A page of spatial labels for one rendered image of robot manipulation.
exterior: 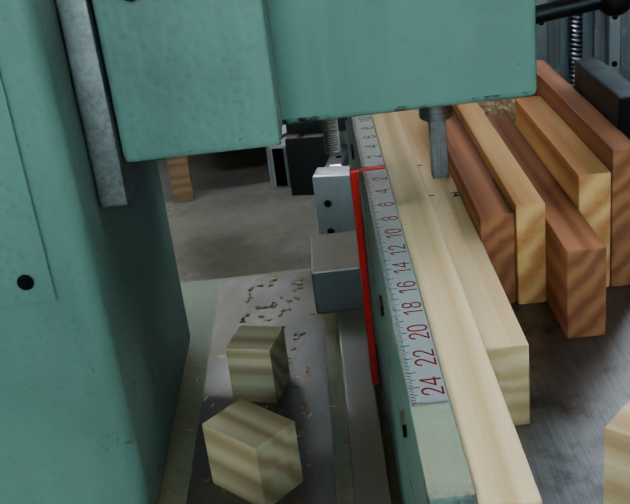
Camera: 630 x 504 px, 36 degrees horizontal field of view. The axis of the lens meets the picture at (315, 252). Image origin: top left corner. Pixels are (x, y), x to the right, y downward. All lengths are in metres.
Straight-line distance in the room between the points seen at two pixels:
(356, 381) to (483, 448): 0.30
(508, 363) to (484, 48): 0.18
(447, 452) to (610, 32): 1.02
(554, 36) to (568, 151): 0.77
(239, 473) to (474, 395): 0.23
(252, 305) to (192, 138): 0.31
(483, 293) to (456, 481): 0.16
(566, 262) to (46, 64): 0.25
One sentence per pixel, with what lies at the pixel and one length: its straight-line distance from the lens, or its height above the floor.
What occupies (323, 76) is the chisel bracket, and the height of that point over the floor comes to 1.02.
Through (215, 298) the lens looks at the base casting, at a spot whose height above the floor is 0.80.
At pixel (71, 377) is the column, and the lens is 0.50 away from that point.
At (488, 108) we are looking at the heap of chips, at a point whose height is 0.92.
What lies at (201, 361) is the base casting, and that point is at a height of 0.80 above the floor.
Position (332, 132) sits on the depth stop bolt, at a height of 0.97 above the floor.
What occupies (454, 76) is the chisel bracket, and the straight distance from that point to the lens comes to 0.51.
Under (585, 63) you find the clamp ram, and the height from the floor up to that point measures 1.00.
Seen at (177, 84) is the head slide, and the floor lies 1.04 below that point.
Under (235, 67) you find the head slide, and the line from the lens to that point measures 0.47.
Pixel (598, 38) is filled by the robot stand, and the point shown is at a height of 0.85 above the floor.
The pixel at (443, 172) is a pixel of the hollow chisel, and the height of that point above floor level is 0.95.
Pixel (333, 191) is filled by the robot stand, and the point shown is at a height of 0.75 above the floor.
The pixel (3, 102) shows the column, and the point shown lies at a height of 1.05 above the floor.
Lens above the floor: 1.14
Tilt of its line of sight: 24 degrees down
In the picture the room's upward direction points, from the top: 7 degrees counter-clockwise
